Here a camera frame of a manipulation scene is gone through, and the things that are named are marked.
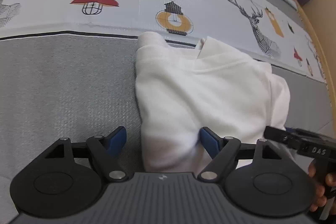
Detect white garment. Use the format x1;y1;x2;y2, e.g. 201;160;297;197
135;32;290;174

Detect right hand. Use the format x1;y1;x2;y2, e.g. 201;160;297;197
308;160;335;212

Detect grey patterned bed cover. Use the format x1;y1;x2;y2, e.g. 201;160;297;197
1;0;335;223

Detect wooden bed frame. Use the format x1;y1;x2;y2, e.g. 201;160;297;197
244;0;336;114

